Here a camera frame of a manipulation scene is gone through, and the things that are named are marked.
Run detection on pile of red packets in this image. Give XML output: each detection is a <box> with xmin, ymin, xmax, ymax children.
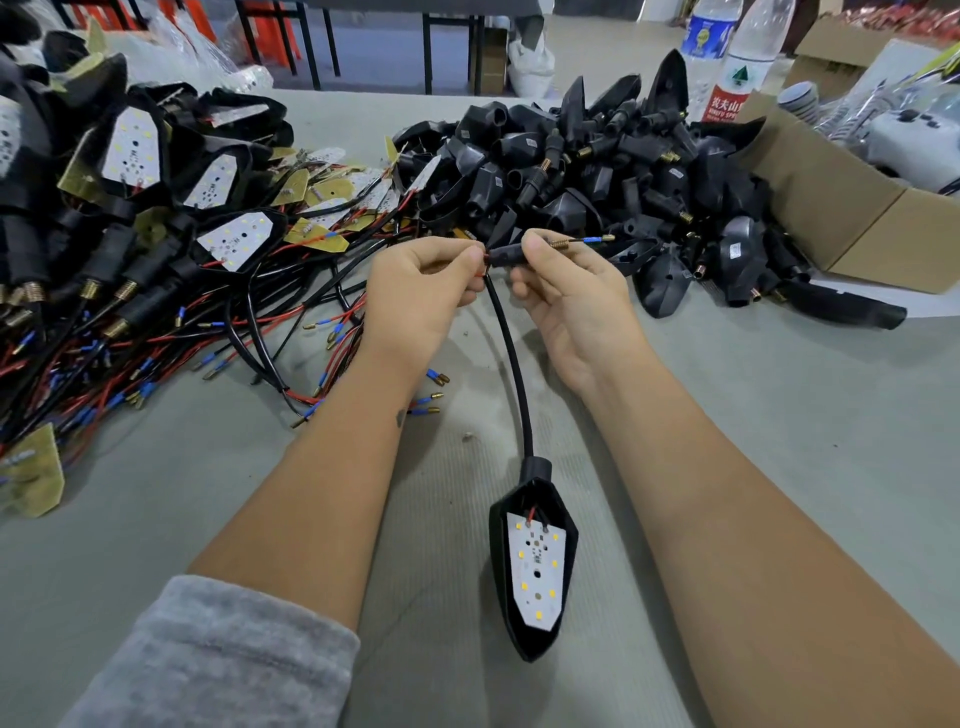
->
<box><xmin>840</xmin><ymin>0</ymin><xmax>960</xmax><ymax>44</ymax></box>

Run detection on small brown cardboard box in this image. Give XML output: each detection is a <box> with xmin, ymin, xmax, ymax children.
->
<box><xmin>480</xmin><ymin>26</ymin><xmax>512</xmax><ymax>96</ymax></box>

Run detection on pile of black stem shells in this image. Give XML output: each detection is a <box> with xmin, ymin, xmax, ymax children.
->
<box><xmin>390</xmin><ymin>48</ymin><xmax>909</xmax><ymax>331</ymax></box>

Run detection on blue label water bottle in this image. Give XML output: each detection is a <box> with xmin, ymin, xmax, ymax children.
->
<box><xmin>678</xmin><ymin>0</ymin><xmax>744</xmax><ymax>123</ymax></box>

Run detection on person's left forearm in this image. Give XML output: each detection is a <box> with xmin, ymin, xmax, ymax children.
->
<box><xmin>187</xmin><ymin>337</ymin><xmax>438</xmax><ymax>633</ymax></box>

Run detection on person's left hand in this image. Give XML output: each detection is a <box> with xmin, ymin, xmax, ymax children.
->
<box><xmin>358</xmin><ymin>236</ymin><xmax>489</xmax><ymax>376</ymax></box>

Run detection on black stem with brass thread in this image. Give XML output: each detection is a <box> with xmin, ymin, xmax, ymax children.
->
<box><xmin>486</xmin><ymin>237</ymin><xmax>583</xmax><ymax>270</ymax></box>

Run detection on orange plastic crate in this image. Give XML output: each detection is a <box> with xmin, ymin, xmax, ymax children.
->
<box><xmin>247</xmin><ymin>13</ymin><xmax>303</xmax><ymax>67</ymax></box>

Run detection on person's right forearm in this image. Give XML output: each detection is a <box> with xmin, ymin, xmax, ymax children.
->
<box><xmin>591</xmin><ymin>351</ymin><xmax>960</xmax><ymax>728</ymax></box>

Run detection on grey sleeve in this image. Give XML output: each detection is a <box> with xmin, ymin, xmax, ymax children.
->
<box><xmin>58</xmin><ymin>575</ymin><xmax>362</xmax><ymax>728</ymax></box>

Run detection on person's right hand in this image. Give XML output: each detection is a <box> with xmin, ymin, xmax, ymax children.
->
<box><xmin>509</xmin><ymin>228</ymin><xmax>655</xmax><ymax>402</ymax></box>

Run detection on black metal chair frame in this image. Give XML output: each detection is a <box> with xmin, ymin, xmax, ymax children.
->
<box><xmin>232</xmin><ymin>0</ymin><xmax>342</xmax><ymax>91</ymax></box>

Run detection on white sack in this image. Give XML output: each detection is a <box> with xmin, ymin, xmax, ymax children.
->
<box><xmin>507</xmin><ymin>15</ymin><xmax>558</xmax><ymax>102</ymax></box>

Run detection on pile of wired lamp assemblies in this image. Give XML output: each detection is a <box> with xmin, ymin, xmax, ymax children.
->
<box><xmin>0</xmin><ymin>11</ymin><xmax>455</xmax><ymax>481</ymax></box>

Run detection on red label water bottle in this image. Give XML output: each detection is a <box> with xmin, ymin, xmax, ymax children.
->
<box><xmin>701</xmin><ymin>0</ymin><xmax>797</xmax><ymax>126</ymax></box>

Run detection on clear plastic bags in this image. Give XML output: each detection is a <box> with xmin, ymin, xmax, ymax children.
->
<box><xmin>97</xmin><ymin>0</ymin><xmax>276</xmax><ymax>95</ymax></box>

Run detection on black lamp housing with cable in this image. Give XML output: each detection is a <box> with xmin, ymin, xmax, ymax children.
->
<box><xmin>480</xmin><ymin>234</ymin><xmax>618</xmax><ymax>665</ymax></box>

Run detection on black metal table frame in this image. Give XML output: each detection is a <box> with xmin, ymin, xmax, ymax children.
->
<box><xmin>303</xmin><ymin>0</ymin><xmax>543</xmax><ymax>96</ymax></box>

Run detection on yellowish backing sheet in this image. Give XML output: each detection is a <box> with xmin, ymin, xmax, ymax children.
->
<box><xmin>0</xmin><ymin>423</ymin><xmax>66</xmax><ymax>519</ymax></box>

